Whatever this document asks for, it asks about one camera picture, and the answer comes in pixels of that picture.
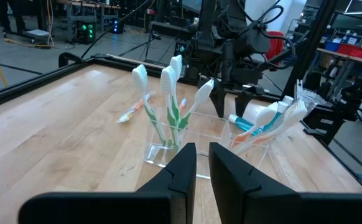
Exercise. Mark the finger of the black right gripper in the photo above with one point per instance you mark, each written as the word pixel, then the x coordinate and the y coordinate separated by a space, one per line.
pixel 241 102
pixel 219 99

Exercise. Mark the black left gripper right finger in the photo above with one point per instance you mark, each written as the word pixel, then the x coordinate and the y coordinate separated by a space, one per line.
pixel 240 202

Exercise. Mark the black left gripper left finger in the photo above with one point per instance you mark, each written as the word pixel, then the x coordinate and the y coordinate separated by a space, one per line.
pixel 168 205

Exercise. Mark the green white toothbrush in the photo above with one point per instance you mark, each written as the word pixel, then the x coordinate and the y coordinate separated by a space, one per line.
pixel 140 77
pixel 168 81
pixel 204 91
pixel 176 65

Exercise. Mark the teal toothpaste tube white cap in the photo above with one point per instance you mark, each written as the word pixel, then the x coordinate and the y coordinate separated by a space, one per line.
pixel 243 124
pixel 285 104

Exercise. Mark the orange white toothbrush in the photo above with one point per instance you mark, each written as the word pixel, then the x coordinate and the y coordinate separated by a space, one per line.
pixel 134 108
pixel 183 104
pixel 265 116
pixel 296 113

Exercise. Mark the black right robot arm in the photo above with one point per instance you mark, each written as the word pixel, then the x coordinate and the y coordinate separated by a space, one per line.
pixel 224 12

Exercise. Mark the red chair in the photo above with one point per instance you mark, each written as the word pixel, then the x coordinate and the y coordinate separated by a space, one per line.
pixel 275 46

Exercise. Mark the clear acrylic toothbrush holder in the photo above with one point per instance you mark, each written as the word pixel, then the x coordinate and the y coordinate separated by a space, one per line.
pixel 154 154

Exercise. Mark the clear plastic packaging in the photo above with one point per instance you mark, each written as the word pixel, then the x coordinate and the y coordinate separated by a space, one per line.
pixel 308 95

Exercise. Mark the blue storage bin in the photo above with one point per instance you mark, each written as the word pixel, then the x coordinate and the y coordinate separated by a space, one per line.
pixel 331 46

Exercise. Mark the wooden shelf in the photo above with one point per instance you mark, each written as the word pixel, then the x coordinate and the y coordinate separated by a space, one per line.
pixel 342 55

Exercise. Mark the black background robot gripper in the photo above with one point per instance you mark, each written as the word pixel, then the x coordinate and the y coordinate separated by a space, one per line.
pixel 355 93

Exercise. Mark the red storage bin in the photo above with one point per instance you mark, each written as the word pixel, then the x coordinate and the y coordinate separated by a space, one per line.
pixel 352 49

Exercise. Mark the device with blue lights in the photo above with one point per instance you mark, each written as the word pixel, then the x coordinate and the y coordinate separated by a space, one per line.
pixel 116 28

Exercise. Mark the computer with green lights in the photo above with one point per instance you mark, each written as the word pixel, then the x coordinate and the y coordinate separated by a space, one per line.
pixel 84 31

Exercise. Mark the grey floor box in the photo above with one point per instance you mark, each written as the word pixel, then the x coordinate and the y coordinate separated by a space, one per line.
pixel 38 33

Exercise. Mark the standing person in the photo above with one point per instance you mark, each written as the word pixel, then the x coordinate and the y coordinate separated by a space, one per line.
pixel 0 12

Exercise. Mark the black metal bracket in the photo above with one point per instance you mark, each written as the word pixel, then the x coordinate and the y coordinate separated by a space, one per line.
pixel 324 124

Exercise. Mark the black aluminium table frame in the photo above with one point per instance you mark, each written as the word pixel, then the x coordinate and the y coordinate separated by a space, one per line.
pixel 28 85

